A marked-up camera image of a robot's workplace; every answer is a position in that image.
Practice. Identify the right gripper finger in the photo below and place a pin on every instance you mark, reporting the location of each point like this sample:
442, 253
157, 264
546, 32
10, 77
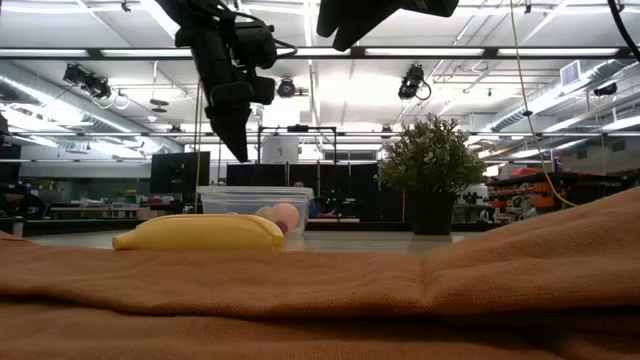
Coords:
337, 15
362, 30

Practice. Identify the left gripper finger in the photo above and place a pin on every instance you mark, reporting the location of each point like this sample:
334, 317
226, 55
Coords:
232, 130

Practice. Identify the pink yellow toy peach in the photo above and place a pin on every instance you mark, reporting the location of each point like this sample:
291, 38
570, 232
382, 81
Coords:
287, 214

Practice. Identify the yellow toy banana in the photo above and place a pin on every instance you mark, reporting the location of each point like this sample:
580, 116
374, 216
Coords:
200, 232

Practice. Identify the dark red toy cherry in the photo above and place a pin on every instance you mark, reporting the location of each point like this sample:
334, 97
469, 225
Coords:
282, 227

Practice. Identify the clear plastic tupperware container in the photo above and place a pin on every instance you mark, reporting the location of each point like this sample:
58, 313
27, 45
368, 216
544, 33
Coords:
225, 202

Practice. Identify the round black ceiling lamp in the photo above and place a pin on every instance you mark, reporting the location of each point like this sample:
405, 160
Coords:
286, 88

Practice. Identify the black monitor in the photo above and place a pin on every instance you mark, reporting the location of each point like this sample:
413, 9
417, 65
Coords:
175, 172

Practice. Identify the black partition panels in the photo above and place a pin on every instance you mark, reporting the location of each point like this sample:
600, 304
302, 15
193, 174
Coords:
350, 190

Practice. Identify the green potted plant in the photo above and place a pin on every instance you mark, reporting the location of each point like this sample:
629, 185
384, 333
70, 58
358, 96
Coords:
430, 160

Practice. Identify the white ceiling vent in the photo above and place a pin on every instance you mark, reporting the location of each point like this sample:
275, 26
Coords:
570, 73

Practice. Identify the orange brown cloth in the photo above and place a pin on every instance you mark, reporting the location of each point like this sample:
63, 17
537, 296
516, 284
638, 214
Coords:
320, 300

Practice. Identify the black ceiling fixture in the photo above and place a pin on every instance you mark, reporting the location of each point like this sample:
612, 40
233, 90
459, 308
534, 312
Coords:
605, 89

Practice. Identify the shelf with orange bins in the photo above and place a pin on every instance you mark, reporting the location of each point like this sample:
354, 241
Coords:
540, 189

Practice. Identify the black metal stand frame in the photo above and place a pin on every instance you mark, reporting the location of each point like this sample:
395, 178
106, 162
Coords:
297, 128

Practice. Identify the black ceiling camera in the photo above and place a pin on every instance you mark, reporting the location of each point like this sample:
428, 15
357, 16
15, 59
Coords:
85, 80
412, 80

